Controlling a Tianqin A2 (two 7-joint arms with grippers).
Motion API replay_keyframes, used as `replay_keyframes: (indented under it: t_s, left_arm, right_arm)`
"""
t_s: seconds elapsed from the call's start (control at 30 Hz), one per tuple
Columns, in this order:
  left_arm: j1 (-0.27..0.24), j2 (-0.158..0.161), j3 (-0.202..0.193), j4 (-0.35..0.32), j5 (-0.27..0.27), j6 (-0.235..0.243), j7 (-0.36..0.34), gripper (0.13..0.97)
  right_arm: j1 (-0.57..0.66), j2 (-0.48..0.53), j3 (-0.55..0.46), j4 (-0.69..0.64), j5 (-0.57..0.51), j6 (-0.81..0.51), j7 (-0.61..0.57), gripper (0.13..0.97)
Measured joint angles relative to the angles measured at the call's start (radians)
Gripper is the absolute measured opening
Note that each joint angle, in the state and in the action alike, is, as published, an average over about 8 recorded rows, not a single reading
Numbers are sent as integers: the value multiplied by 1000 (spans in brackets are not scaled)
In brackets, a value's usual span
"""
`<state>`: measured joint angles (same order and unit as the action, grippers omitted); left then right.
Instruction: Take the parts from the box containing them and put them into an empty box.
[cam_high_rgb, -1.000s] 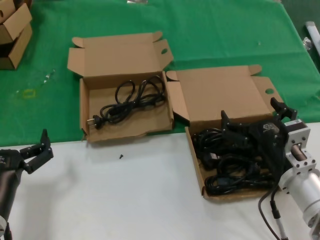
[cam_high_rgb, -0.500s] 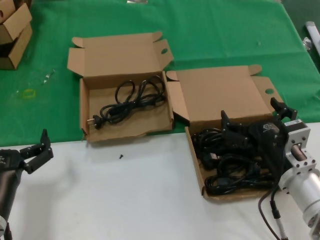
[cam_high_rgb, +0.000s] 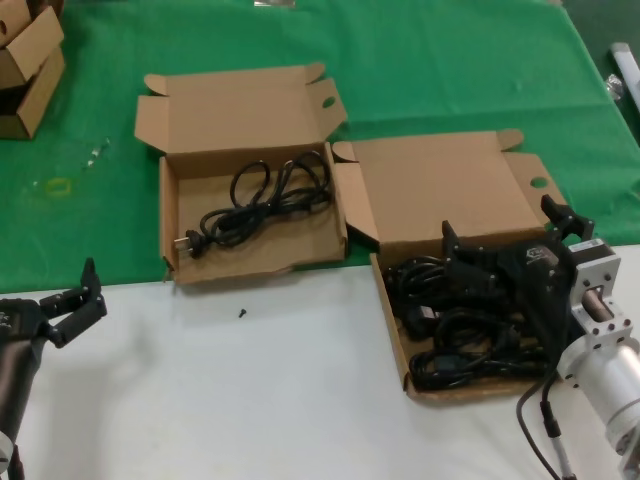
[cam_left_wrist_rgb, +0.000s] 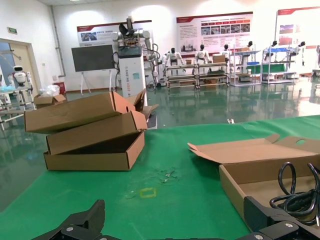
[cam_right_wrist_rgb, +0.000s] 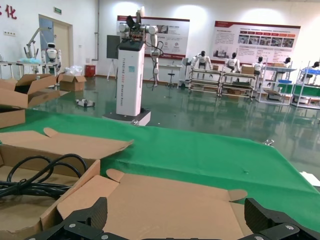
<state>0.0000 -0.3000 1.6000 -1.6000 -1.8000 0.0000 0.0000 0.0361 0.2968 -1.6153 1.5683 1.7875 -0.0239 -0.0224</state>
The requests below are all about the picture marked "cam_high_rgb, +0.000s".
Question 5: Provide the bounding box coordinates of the green table cloth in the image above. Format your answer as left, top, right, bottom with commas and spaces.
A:
0, 0, 640, 296

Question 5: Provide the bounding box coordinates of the open cardboard box torn rim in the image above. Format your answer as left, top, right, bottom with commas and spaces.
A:
133, 62, 350, 286

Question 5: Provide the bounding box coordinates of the white tube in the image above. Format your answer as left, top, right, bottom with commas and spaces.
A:
608, 42, 640, 109

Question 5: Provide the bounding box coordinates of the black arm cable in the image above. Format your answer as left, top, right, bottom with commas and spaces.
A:
516, 369, 559, 480

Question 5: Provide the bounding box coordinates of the clear plastic scrap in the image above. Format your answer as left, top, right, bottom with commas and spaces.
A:
82, 139, 112, 169

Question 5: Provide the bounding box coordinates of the crumpled silver foil piece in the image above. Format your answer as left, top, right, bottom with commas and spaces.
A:
603, 73, 626, 101

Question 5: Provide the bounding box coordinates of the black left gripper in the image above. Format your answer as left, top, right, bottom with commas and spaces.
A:
0, 257, 109, 351

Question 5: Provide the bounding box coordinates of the black power cable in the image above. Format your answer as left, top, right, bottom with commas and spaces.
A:
434, 304, 544, 354
408, 349, 549, 392
384, 257, 451, 339
172, 151, 335, 261

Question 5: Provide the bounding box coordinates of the open cardboard box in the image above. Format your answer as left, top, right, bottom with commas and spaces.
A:
331, 128, 571, 401

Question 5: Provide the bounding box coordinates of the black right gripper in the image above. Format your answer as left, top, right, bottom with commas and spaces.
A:
441, 194, 596, 362

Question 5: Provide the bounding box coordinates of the grey arm cable with connector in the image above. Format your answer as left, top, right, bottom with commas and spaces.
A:
539, 384, 575, 480

